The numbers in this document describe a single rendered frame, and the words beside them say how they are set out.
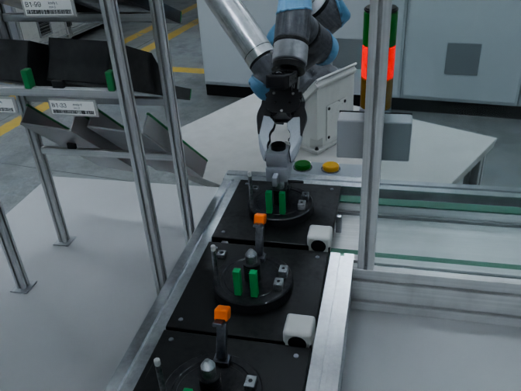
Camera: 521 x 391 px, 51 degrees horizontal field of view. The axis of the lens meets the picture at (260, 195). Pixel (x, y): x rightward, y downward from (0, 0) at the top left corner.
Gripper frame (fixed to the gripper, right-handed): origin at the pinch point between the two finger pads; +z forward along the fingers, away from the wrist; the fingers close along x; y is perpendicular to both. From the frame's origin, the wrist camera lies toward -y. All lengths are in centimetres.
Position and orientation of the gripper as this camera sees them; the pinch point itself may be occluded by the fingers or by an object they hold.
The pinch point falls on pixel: (277, 154)
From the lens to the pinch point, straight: 109.9
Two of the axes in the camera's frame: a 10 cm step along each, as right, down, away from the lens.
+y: 2.0, 1.8, 9.6
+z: -1.0, 9.8, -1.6
